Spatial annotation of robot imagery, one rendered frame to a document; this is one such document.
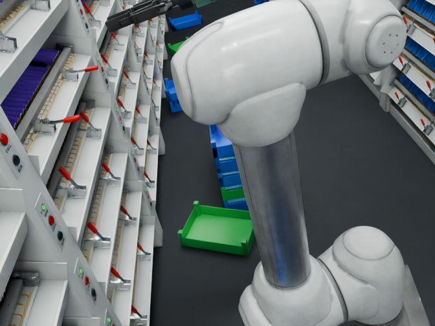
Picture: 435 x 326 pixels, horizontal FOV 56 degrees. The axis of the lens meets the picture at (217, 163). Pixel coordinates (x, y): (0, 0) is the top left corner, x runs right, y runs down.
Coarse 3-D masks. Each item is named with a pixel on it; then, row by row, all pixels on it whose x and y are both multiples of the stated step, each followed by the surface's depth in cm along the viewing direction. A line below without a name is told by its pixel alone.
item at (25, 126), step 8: (64, 48) 121; (64, 56) 116; (56, 64) 111; (64, 64) 115; (56, 72) 107; (48, 80) 103; (56, 80) 107; (48, 88) 100; (40, 96) 96; (48, 96) 99; (32, 104) 93; (40, 104) 94; (32, 112) 90; (48, 112) 94; (24, 120) 87; (32, 120) 89; (24, 128) 85; (24, 136) 84; (24, 144) 83
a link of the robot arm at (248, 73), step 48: (288, 0) 55; (192, 48) 53; (240, 48) 51; (288, 48) 52; (192, 96) 53; (240, 96) 53; (288, 96) 55; (240, 144) 61; (288, 144) 63; (288, 192) 68; (288, 240) 75; (288, 288) 83; (336, 288) 90
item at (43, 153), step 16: (48, 48) 123; (80, 48) 124; (80, 64) 119; (80, 80) 111; (64, 96) 103; (80, 96) 113; (64, 112) 97; (64, 128) 95; (32, 144) 85; (48, 144) 86; (32, 160) 75; (48, 160) 82; (48, 176) 83
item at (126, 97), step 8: (128, 64) 201; (136, 64) 201; (128, 72) 200; (136, 72) 203; (120, 80) 188; (128, 80) 195; (136, 80) 196; (120, 88) 187; (128, 88) 188; (136, 88) 190; (120, 96) 181; (128, 96) 182; (136, 96) 183; (120, 104) 164; (128, 104) 176; (120, 112) 166; (128, 112) 168; (128, 120) 166; (128, 128) 153
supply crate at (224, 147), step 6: (210, 126) 180; (210, 132) 175; (216, 132) 184; (210, 138) 171; (216, 138) 180; (222, 138) 179; (216, 144) 176; (222, 144) 175; (228, 144) 166; (216, 150) 166; (222, 150) 167; (228, 150) 167; (216, 156) 168; (222, 156) 168
